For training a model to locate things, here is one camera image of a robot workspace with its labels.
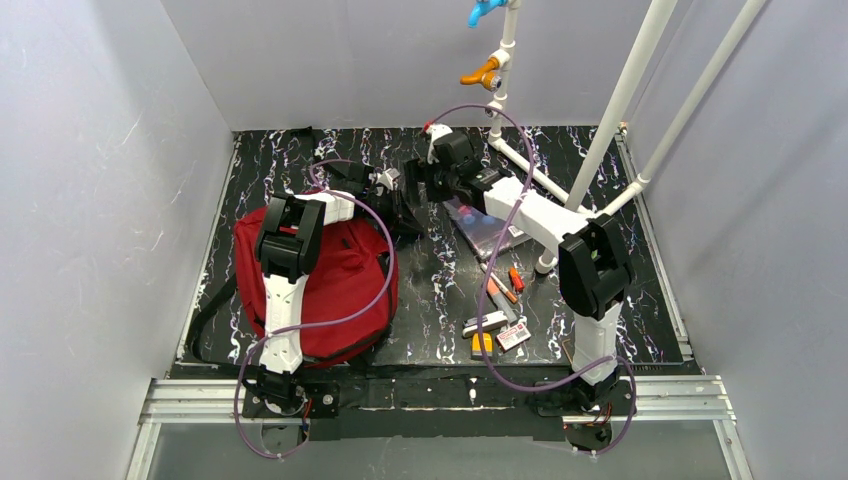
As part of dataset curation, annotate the purple galaxy cover book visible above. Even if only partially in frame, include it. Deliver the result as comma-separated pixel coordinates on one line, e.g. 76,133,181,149
442,198,504,262

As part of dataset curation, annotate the red student backpack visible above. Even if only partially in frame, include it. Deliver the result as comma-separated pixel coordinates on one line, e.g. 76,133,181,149
233,207,398,369

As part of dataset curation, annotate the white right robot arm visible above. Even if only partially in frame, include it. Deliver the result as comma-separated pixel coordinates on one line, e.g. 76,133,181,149
403,124,634,387

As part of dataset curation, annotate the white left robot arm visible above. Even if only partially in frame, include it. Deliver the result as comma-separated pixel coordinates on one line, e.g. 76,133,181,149
239,163,422,375

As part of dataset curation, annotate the orange pipe valve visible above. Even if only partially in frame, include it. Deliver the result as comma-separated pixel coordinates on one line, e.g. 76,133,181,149
459,56,502,92

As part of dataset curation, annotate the small orange red marker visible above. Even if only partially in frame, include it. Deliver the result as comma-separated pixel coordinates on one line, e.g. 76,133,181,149
508,267,525,294

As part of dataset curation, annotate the thin orange tip pen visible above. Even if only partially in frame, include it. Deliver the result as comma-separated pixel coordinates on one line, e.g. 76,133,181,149
490,269,518,304

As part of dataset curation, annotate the blue pipe valve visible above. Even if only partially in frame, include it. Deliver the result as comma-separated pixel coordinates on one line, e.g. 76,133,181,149
467,0,509,29

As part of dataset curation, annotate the red white eraser box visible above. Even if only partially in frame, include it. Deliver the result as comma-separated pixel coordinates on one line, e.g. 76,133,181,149
496,323,532,352

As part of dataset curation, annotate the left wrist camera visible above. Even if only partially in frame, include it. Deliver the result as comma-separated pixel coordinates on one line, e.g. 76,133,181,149
376,168,402,192

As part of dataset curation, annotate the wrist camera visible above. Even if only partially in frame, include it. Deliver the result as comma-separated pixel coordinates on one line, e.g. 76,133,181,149
424,122,453,164
376,168,402,192

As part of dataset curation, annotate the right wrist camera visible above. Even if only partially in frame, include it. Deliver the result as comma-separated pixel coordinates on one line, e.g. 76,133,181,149
424,122,453,164

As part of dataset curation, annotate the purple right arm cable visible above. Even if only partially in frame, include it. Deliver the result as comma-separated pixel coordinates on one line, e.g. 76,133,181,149
423,103,637,457

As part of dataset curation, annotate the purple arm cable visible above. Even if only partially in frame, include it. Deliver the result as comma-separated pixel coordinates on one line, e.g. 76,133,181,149
423,103,637,457
233,158,397,462

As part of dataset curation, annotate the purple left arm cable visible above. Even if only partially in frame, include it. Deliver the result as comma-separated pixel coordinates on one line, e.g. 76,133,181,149
233,158,397,462

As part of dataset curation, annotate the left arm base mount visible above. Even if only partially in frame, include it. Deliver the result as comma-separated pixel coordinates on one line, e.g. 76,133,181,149
232,366,341,460

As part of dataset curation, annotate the white PVC pipe frame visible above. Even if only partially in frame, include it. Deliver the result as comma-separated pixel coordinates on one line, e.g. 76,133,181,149
482,0,770,276

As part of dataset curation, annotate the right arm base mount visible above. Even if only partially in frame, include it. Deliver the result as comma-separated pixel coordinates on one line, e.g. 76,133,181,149
528,378,637,455

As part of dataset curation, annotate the aluminium front rail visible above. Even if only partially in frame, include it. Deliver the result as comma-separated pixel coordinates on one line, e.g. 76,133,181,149
126,375,753,479

